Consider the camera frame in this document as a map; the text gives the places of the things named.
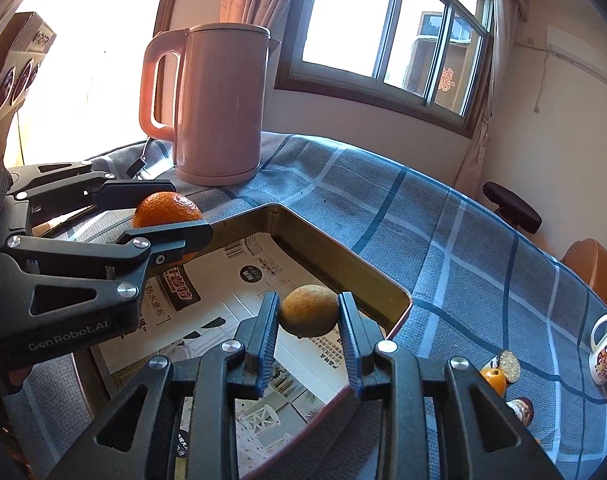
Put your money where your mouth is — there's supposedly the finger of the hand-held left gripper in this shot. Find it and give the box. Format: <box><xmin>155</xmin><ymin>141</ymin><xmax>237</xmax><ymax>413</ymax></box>
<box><xmin>3</xmin><ymin>219</ymin><xmax>215</xmax><ymax>334</ymax></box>
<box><xmin>6</xmin><ymin>160</ymin><xmax>140</xmax><ymax>222</ymax></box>

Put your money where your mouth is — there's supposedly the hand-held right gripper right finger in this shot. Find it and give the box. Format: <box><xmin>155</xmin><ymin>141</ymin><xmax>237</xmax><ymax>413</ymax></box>
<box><xmin>336</xmin><ymin>291</ymin><xmax>567</xmax><ymax>480</ymax></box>

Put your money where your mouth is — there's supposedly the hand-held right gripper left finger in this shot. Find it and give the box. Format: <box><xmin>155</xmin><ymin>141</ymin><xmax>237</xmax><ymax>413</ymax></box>
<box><xmin>48</xmin><ymin>290</ymin><xmax>282</xmax><ymax>480</ymax></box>

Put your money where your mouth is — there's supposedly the large orange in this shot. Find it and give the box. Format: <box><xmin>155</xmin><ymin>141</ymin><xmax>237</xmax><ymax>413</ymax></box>
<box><xmin>132</xmin><ymin>191</ymin><xmax>205</xmax><ymax>266</ymax></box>

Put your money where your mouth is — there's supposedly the small brown round fruit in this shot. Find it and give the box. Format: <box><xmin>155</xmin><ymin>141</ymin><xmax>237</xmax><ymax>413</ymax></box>
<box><xmin>279</xmin><ymin>285</ymin><xmax>340</xmax><ymax>338</ymax></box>

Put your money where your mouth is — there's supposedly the metal tin box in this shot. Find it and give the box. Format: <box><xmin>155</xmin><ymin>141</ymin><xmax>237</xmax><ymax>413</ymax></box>
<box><xmin>73</xmin><ymin>203</ymin><xmax>413</xmax><ymax>480</ymax></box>

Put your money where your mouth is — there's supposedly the round sesame cake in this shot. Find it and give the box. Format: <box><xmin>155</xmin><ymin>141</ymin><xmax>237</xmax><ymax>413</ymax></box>
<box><xmin>506</xmin><ymin>396</ymin><xmax>535</xmax><ymax>428</ymax></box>

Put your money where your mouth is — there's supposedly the black kettle plug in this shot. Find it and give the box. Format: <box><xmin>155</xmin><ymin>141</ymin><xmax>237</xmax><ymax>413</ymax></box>
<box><xmin>128</xmin><ymin>137</ymin><xmax>156</xmax><ymax>179</ymax></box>

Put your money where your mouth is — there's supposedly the printed paper liner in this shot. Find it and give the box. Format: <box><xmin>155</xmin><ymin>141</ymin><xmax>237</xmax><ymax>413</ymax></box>
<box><xmin>93</xmin><ymin>237</ymin><xmax>387</xmax><ymax>480</ymax></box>

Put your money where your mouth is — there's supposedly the pink electric kettle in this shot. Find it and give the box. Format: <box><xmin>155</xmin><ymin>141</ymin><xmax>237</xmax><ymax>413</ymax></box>
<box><xmin>138</xmin><ymin>23</ymin><xmax>283</xmax><ymax>187</ymax></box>

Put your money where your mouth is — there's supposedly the blue checked tablecloth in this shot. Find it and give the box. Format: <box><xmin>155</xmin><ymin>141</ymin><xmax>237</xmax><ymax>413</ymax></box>
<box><xmin>3</xmin><ymin>132</ymin><xmax>607</xmax><ymax>480</ymax></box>

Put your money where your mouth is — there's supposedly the small orange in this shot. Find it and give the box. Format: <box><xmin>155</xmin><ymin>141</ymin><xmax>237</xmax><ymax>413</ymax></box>
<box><xmin>479</xmin><ymin>367</ymin><xmax>507</xmax><ymax>397</ymax></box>

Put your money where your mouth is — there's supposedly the cork-lidded jar upright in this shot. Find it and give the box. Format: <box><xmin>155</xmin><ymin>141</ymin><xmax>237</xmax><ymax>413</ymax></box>
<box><xmin>483</xmin><ymin>350</ymin><xmax>521</xmax><ymax>383</ymax></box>

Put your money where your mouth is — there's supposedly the black round stool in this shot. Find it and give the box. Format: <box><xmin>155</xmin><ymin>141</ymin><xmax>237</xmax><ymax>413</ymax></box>
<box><xmin>482</xmin><ymin>181</ymin><xmax>543</xmax><ymax>235</ymax></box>

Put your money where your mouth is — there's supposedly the brown leather sofa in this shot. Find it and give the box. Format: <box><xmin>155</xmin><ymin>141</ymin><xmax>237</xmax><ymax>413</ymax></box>
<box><xmin>562</xmin><ymin>239</ymin><xmax>607</xmax><ymax>313</ymax></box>

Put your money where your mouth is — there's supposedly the brown framed window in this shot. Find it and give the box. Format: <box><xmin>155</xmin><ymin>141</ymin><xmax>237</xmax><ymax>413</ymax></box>
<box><xmin>274</xmin><ymin>0</ymin><xmax>497</xmax><ymax>139</ymax></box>

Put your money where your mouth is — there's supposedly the beige curtain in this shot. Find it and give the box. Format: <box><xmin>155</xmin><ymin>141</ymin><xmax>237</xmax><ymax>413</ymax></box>
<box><xmin>461</xmin><ymin>0</ymin><xmax>529</xmax><ymax>187</ymax></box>

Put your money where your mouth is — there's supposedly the white air conditioner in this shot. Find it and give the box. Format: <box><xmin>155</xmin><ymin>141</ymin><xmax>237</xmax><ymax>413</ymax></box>
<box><xmin>546</xmin><ymin>25</ymin><xmax>607</xmax><ymax>83</ymax></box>

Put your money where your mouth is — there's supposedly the white air conditioner cord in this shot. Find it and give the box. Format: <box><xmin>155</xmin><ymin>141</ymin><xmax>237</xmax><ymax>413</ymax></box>
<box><xmin>532</xmin><ymin>37</ymin><xmax>550</xmax><ymax>113</ymax></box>

